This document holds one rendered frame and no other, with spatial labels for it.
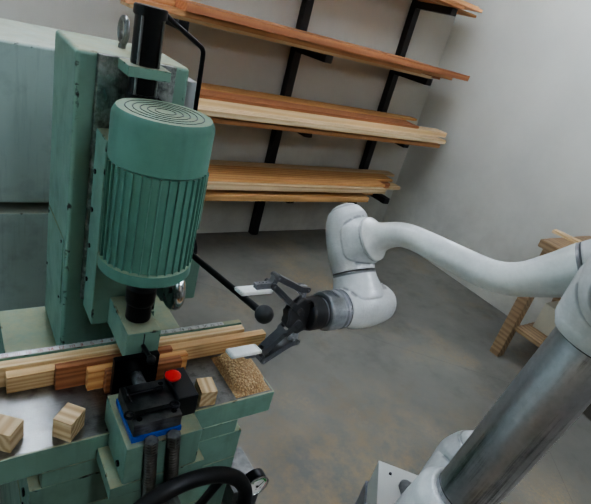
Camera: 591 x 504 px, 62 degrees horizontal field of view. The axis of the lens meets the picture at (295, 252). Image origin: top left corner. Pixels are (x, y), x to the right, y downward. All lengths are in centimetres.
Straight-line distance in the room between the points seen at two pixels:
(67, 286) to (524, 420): 95
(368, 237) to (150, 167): 50
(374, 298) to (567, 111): 311
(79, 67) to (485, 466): 99
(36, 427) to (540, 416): 85
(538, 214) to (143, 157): 353
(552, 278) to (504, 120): 338
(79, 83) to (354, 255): 65
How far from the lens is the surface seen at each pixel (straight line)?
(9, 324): 146
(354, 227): 111
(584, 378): 82
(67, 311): 126
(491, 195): 428
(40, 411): 108
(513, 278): 98
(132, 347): 106
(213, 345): 121
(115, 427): 98
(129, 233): 90
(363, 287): 111
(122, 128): 85
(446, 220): 452
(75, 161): 108
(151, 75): 99
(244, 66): 358
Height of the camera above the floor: 167
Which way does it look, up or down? 25 degrees down
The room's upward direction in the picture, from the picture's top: 16 degrees clockwise
